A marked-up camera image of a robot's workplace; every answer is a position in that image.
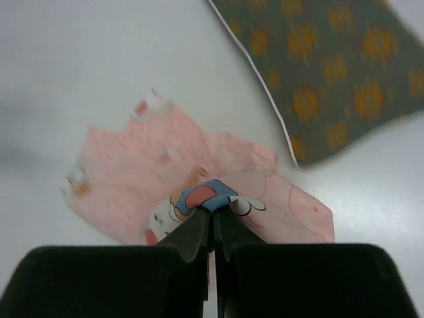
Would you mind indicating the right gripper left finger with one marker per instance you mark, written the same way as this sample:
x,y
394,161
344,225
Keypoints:
x,y
169,279

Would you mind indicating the grey orange patterned pillow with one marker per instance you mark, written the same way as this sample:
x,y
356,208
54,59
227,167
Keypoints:
x,y
333,70

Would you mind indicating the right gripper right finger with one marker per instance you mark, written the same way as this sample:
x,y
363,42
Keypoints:
x,y
258,279

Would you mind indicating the pink cartoon print pillowcase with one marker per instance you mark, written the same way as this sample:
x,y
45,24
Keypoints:
x,y
137,185

